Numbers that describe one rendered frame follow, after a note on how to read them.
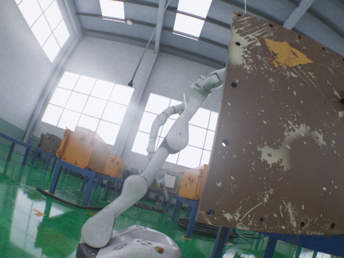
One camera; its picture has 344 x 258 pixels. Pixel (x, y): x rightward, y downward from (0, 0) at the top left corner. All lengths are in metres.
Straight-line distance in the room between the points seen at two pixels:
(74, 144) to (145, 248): 2.90
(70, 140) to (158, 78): 8.85
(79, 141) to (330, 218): 3.63
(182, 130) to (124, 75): 10.86
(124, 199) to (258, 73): 1.01
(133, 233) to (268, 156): 1.24
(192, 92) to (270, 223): 1.22
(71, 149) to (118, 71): 9.07
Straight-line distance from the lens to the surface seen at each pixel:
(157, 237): 1.51
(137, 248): 1.11
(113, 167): 6.56
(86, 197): 3.40
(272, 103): 0.43
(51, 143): 7.55
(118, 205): 1.21
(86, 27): 14.18
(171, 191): 4.92
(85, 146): 3.64
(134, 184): 1.19
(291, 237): 1.17
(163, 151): 1.28
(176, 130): 1.28
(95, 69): 12.65
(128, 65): 12.40
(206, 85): 1.37
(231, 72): 0.43
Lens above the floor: 0.70
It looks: 18 degrees up
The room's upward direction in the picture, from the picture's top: 15 degrees clockwise
